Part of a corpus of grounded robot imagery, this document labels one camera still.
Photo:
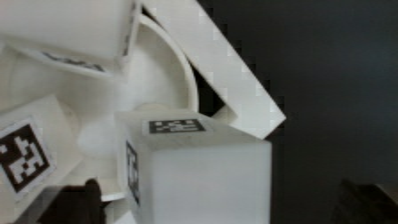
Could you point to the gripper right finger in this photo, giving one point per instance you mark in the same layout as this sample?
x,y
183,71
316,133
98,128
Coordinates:
x,y
364,205

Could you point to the white right fence bar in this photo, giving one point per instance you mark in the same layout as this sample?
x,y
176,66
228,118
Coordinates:
x,y
251,112

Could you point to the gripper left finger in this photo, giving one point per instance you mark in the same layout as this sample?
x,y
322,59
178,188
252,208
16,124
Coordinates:
x,y
75,208

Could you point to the white stool leg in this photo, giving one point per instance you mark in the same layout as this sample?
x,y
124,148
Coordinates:
x,y
39,153
196,169
73,33

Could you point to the white stool leg front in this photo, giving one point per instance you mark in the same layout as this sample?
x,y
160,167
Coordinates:
x,y
73,33

